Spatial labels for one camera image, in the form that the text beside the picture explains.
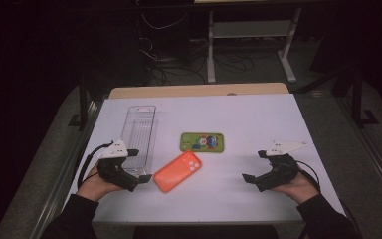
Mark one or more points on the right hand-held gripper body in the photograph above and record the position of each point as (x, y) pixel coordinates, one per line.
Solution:
(278, 172)

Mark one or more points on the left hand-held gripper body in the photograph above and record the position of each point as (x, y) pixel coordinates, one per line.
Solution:
(114, 172)

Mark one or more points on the clear plastic rack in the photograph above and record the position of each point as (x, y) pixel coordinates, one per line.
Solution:
(140, 136)

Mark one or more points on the orange phone case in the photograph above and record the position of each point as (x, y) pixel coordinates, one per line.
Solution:
(175, 172)

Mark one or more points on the person's left hand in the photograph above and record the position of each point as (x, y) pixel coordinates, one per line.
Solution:
(93, 186)

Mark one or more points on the person's right hand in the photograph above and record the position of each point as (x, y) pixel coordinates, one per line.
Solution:
(300, 187)

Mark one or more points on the black metal stand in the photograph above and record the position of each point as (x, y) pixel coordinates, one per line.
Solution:
(83, 106)
(358, 106)

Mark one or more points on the grey metal rail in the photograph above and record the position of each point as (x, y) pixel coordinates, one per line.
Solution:
(374, 156)
(69, 162)

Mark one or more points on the white metal desk frame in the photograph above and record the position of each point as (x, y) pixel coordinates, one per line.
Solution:
(252, 29)

